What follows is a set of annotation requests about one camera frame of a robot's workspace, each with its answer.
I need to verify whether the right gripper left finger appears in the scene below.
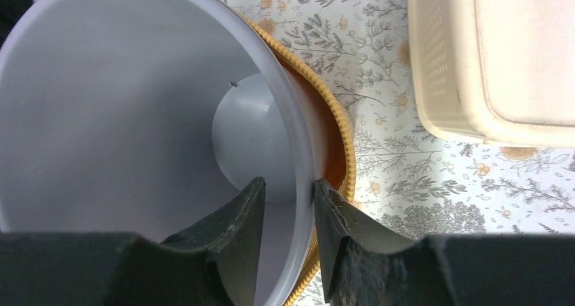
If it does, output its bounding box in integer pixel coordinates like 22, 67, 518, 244
1, 177, 266, 305

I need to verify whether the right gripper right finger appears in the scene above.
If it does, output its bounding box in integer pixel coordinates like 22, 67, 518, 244
314, 179, 574, 305

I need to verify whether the yellow plastic waste basket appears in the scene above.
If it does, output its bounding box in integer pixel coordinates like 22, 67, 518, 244
54, 0, 357, 306

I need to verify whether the grey bucket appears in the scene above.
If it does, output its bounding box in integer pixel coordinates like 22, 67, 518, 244
1, 0, 322, 305

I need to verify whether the cream large container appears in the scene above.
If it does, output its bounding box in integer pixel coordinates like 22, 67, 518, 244
408, 0, 574, 148

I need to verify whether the floral patterned table mat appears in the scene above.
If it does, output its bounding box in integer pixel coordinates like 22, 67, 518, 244
223, 0, 574, 239

